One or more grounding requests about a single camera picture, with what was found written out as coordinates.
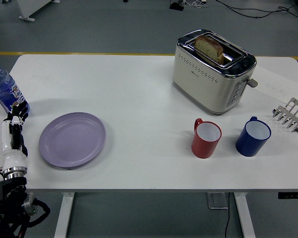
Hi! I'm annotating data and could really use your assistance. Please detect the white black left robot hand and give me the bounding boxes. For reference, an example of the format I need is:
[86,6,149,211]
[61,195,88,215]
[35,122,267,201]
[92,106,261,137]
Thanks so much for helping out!
[1,103,30,172]

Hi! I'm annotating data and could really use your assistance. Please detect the white cable bundle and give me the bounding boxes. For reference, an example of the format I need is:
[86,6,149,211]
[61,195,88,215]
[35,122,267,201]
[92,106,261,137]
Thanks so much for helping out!
[183,0,207,7]

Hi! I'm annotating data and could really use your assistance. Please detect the large brown bread slice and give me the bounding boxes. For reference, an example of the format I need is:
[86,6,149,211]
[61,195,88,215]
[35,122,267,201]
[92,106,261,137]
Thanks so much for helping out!
[194,35,224,64]

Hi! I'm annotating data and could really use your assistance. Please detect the white furniture base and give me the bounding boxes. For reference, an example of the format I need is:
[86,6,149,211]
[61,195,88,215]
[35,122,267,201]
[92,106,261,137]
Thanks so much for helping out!
[16,0,61,22]

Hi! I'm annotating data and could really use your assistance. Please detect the cream chrome toaster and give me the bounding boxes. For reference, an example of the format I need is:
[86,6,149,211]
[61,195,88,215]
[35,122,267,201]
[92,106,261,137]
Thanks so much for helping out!
[172,29,259,116]

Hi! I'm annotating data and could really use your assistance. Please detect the red mug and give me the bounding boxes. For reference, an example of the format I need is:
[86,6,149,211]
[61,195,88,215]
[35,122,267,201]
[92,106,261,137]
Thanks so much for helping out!
[191,118,223,159]

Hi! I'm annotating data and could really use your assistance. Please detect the thin black cable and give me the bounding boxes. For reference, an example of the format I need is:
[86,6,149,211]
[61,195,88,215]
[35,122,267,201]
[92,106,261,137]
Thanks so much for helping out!
[223,192,231,238]

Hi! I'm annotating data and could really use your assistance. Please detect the long black floor cable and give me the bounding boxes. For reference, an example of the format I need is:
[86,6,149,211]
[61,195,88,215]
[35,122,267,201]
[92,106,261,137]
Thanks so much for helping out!
[215,0,298,19]

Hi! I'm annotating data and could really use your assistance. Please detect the metal toast rack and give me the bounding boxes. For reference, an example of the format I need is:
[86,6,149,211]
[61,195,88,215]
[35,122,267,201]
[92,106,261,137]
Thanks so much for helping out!
[272,97,298,133]

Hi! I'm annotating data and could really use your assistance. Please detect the white table leg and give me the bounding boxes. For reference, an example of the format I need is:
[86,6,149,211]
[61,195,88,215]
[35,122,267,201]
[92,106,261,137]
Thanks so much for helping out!
[232,192,256,238]
[54,192,76,238]

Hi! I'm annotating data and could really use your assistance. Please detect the blue mug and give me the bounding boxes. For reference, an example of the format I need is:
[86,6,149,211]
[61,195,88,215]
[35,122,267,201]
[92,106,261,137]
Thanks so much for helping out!
[235,116,272,157]

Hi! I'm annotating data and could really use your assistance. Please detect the purple round plate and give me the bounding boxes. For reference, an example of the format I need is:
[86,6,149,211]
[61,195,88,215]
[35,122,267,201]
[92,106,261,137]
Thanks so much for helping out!
[38,112,107,170]

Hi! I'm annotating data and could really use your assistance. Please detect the grey floor plate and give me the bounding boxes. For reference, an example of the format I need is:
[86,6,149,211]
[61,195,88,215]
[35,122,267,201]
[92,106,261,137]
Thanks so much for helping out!
[205,192,229,210]

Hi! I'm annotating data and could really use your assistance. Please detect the white paper sheet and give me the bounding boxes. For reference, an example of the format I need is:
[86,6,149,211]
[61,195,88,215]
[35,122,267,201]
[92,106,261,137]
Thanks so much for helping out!
[250,64,298,103]

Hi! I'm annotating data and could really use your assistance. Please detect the blue plastic drink bottle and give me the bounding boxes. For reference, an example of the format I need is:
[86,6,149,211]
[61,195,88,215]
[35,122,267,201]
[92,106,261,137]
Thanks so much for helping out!
[0,59,30,116]

